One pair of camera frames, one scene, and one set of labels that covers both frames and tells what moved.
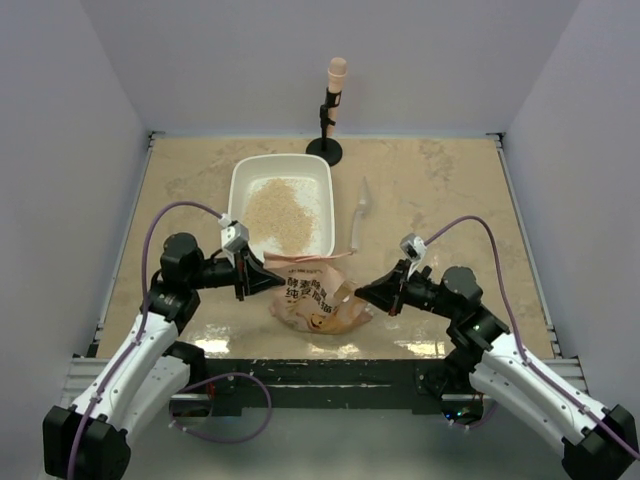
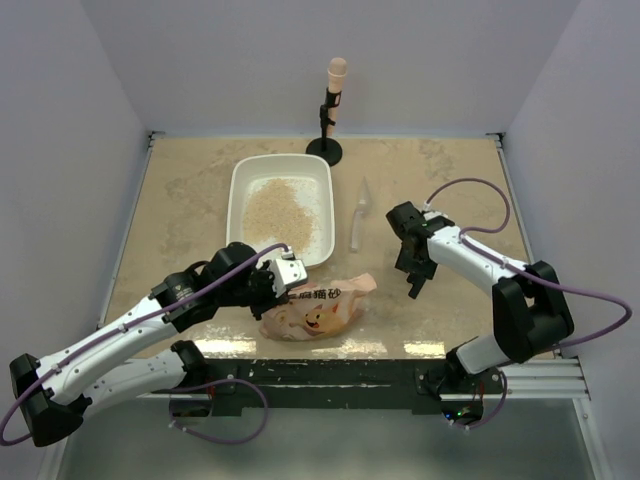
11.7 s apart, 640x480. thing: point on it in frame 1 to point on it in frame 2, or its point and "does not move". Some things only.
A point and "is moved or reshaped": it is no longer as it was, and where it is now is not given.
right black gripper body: x=408 y=271 to x=416 y=264
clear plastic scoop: x=363 y=207 does not move
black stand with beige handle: x=328 y=146 does not move
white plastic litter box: x=285 y=200 does not move
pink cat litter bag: x=317 y=295 is moved or reshaped
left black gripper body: x=239 y=267 to x=261 y=293
